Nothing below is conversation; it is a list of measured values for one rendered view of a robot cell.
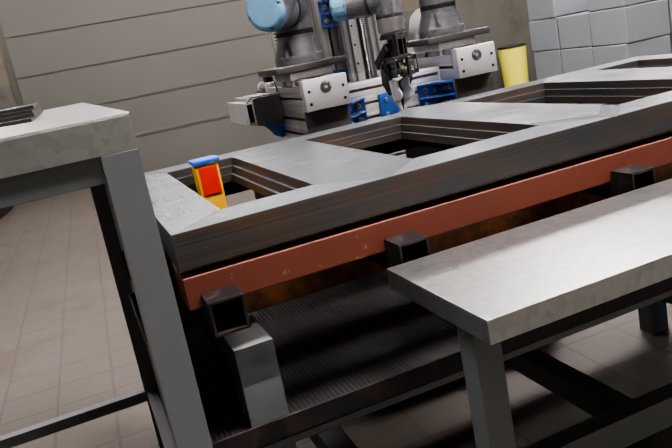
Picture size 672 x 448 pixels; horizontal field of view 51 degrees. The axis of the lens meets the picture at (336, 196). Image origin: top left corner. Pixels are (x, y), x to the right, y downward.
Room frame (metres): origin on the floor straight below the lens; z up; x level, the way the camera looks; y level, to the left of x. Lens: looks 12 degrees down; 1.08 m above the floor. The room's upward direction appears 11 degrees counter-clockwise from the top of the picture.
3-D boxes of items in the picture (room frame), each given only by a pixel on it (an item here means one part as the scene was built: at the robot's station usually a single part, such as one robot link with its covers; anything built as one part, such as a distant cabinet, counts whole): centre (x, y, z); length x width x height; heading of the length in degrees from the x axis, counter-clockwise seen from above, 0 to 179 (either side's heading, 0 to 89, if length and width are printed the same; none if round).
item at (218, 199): (1.56, 0.27, 0.78); 0.05 x 0.05 x 0.19; 20
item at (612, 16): (5.88, -2.52, 0.60); 1.21 x 0.83 x 1.20; 16
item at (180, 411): (1.37, 0.44, 0.51); 1.30 x 0.04 x 1.01; 20
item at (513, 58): (9.65, -2.71, 0.30); 0.39 x 0.38 x 0.60; 18
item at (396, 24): (1.97, -0.24, 1.09); 0.08 x 0.08 x 0.05
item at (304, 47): (2.21, 0.03, 1.09); 0.15 x 0.15 x 0.10
